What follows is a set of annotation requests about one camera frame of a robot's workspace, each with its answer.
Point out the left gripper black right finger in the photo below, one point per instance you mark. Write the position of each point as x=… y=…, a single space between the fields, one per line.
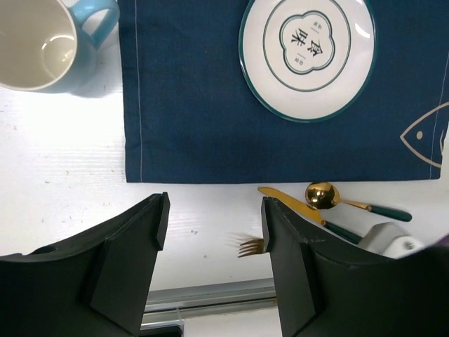
x=326 y=286

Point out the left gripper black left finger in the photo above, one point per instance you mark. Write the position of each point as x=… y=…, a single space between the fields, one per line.
x=94 y=283

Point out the gold fork green handle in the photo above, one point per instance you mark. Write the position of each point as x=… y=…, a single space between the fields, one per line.
x=252 y=247

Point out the blue placemat with whale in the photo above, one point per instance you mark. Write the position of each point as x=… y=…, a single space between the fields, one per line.
x=190 y=117

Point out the white plate with dark rim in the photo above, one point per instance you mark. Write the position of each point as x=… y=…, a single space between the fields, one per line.
x=307 y=61

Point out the light blue mug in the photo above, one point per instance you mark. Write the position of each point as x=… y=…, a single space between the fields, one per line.
x=48 y=47

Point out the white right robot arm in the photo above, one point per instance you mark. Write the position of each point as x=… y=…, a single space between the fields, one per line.
x=390 y=240

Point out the gold knife green handle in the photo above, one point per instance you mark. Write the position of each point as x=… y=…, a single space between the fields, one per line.
x=309 y=212

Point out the aluminium front rail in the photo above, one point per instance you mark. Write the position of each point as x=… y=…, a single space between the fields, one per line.
x=171 y=307

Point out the gold spoon green handle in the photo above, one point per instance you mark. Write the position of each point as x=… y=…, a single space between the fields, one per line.
x=324 y=195

